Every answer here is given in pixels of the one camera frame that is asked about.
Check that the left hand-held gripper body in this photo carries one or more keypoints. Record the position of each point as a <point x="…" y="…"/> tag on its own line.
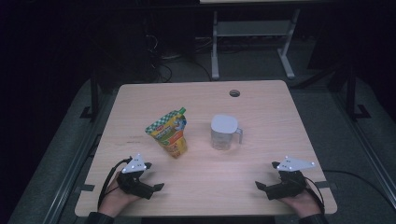
<point x="134" y="183"/>

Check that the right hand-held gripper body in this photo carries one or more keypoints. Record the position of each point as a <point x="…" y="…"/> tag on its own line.
<point x="288" y="185"/>

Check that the yellow spouted pouch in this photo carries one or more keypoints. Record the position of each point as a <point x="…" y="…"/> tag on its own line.
<point x="169" y="133"/>

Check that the clear pitcher with white lid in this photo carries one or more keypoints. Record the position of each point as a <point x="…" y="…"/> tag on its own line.
<point x="222" y="130"/>

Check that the person's left hand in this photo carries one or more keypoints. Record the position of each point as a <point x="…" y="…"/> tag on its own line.
<point x="116" y="200"/>

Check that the person's right hand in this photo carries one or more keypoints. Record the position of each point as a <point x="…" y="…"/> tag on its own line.
<point x="303" y="203"/>

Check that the black tape strip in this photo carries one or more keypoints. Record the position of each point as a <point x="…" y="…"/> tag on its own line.
<point x="322" y="184"/>
<point x="85" y="188"/>

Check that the black metal stand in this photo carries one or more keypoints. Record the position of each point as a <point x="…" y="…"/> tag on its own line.
<point x="94" y="99"/>
<point x="351" y="93"/>

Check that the white metal shelf frame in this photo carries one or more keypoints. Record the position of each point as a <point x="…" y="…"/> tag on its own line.
<point x="252" y="28"/>

